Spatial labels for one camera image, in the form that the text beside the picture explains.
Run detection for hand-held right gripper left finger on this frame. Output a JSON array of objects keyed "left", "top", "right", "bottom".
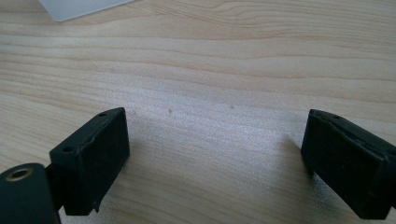
[{"left": 46, "top": 106, "right": 131, "bottom": 217}]

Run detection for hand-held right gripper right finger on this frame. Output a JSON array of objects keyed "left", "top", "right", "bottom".
[{"left": 300, "top": 108, "right": 396, "bottom": 220}]

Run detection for white flat sheet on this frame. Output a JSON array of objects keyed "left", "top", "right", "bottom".
[{"left": 37, "top": 0, "right": 135, "bottom": 23}]

